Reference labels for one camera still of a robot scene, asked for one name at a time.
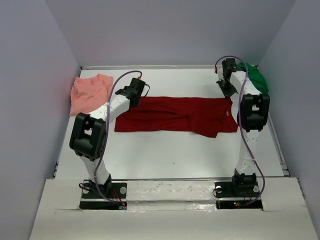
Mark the green t shirt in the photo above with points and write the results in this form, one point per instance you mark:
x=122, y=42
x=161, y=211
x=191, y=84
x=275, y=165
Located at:
x=257, y=79

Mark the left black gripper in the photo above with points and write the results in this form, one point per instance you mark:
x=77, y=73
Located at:
x=136, y=99

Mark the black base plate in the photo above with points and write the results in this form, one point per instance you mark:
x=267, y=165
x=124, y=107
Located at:
x=227, y=198
x=92, y=200

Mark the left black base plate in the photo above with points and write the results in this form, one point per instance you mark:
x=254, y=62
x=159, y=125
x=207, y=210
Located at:
x=92, y=200

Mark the pink t shirt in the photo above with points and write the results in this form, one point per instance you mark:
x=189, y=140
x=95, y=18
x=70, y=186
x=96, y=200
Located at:
x=88, y=94

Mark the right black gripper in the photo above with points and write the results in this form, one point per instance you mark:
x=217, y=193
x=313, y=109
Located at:
x=227, y=87

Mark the red t shirt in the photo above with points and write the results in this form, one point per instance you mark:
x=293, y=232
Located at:
x=203, y=116

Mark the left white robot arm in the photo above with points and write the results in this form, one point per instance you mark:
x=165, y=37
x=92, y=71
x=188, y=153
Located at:
x=90, y=134

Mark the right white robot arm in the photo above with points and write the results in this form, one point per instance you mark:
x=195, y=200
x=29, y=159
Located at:
x=252, y=116

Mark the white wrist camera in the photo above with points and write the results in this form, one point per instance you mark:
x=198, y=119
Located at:
x=147, y=86
x=219, y=72

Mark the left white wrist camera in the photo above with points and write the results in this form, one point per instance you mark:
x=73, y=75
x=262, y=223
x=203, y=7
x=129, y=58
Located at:
x=147, y=86

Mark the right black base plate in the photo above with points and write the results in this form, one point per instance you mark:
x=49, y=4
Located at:
x=227, y=198

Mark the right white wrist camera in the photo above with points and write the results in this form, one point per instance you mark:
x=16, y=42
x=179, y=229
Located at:
x=219, y=72

